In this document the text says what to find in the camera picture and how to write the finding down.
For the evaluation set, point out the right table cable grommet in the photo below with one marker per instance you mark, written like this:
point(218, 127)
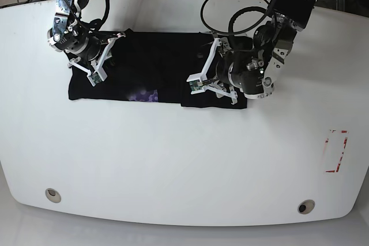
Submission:
point(306, 207)

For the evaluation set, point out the black graphic t-shirt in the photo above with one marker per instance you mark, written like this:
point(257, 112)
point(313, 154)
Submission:
point(153, 67)

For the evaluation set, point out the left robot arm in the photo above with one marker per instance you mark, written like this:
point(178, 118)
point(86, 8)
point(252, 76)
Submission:
point(249, 56)

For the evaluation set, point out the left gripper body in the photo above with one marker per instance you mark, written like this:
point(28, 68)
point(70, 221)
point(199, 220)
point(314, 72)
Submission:
point(215, 70)

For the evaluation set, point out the table cable grommet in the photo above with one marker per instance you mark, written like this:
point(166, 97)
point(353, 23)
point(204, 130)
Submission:
point(306, 207)
point(53, 195)

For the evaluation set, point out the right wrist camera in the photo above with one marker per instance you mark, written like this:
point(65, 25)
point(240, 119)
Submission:
point(96, 77)

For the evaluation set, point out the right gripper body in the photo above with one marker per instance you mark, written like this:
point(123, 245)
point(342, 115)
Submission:
point(89, 52)

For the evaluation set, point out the left table cable grommet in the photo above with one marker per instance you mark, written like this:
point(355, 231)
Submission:
point(53, 195)

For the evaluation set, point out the red tape corner marking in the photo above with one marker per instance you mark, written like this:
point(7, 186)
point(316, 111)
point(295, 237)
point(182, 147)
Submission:
point(334, 149)

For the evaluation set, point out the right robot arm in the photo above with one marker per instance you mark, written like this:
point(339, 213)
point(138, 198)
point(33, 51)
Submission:
point(68, 21)

